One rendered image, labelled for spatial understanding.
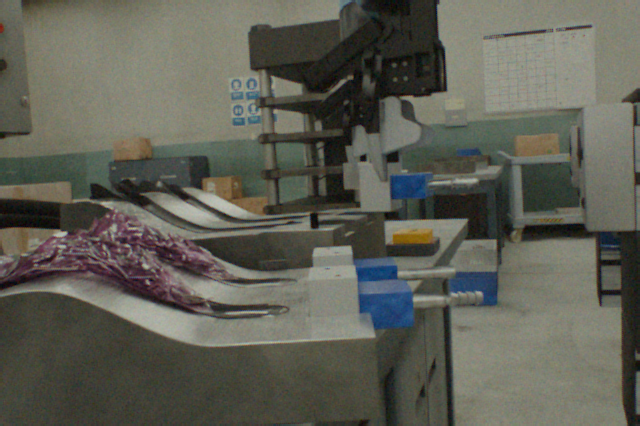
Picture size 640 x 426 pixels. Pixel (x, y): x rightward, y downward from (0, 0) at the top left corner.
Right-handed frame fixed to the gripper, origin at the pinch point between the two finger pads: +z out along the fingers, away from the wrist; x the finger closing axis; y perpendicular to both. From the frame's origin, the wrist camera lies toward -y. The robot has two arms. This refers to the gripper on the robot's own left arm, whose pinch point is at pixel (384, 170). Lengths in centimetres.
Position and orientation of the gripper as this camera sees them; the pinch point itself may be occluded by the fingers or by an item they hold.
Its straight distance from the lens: 71.9
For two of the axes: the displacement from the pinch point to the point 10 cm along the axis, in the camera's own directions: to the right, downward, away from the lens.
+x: 3.8, -1.1, 9.2
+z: 0.7, 9.9, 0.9
